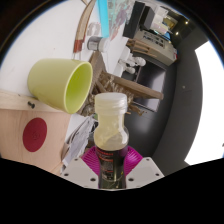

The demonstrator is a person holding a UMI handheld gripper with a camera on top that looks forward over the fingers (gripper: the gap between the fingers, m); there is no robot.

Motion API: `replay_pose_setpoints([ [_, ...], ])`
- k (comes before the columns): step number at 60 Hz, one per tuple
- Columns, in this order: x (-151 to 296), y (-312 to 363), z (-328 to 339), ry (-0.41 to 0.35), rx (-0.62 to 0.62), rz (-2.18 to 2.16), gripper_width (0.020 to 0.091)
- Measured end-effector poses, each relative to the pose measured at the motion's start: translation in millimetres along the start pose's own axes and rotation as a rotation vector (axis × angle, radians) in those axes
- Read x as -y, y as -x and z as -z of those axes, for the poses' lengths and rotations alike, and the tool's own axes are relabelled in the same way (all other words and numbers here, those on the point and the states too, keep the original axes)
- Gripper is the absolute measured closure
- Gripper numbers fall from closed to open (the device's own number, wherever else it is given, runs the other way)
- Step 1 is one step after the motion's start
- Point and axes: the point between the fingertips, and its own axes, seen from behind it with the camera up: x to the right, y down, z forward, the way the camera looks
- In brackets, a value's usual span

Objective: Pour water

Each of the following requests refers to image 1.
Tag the small black box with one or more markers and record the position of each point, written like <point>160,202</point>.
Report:
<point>146,20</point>

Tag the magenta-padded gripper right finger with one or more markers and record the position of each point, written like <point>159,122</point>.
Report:
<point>143,171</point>

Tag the clear bottle with white cap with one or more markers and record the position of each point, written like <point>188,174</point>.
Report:
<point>111,160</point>

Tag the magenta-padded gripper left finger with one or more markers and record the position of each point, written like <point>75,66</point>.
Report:
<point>80,171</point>

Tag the wooden brush with red band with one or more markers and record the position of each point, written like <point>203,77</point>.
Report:
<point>83,25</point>

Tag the stack of white panels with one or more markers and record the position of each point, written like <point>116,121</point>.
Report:
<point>160,16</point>

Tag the long ceiling light strip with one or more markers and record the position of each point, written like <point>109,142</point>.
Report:
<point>210,106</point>

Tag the yellow-green mug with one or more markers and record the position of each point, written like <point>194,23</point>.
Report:
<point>53,83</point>

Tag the small white-lidded jar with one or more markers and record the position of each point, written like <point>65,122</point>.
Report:
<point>96,43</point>

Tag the dark wall screen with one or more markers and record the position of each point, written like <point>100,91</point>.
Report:
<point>148,80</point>

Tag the newspaper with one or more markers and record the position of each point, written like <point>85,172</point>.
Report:
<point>78,140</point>

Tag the brown sculpture on wooden base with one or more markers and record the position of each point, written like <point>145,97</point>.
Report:
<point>116,86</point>

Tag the flat round red coaster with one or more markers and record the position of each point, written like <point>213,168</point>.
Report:
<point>34,134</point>

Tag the white plaster bust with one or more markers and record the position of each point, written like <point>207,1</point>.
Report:
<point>138,61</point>
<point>124,58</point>

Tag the beige cabinet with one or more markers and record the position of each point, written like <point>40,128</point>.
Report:
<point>156,45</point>

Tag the tall wooden easel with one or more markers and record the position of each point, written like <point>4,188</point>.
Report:
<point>141,46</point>

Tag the white tape roll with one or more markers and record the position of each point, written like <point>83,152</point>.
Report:
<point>90,28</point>

